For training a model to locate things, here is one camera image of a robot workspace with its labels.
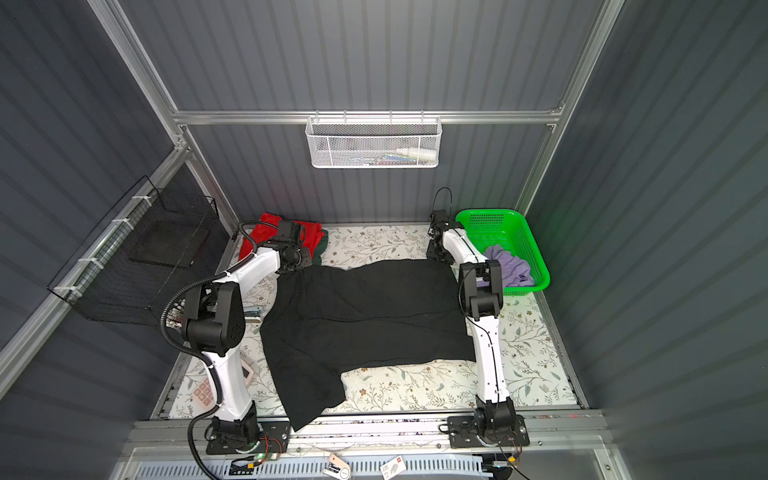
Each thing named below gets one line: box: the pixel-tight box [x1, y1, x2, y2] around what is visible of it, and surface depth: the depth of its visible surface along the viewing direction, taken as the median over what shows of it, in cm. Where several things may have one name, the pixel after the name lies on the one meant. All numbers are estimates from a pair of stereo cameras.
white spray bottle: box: [396, 148, 438, 164], surface depth 93 cm
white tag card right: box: [380, 455, 406, 480], surface depth 70 cm
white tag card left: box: [322, 453, 351, 480], surface depth 69 cm
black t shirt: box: [260, 260, 477, 431], surface depth 95 cm
